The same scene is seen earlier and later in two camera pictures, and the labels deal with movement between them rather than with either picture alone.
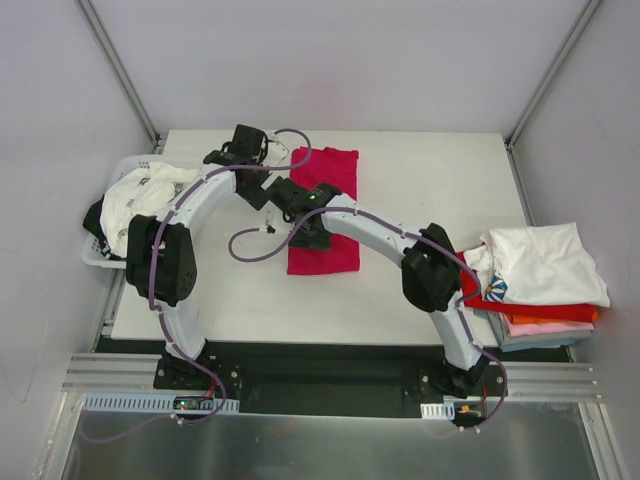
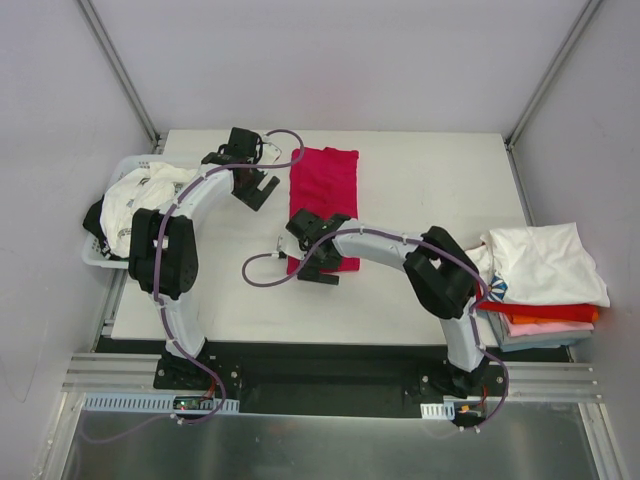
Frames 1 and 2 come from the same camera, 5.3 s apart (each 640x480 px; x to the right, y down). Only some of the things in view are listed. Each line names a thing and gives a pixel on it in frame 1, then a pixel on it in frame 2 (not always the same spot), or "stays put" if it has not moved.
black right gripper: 310,237 → 314,265
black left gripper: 259,197 stays put
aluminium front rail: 103,372 stays put
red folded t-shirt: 472,298 stays put
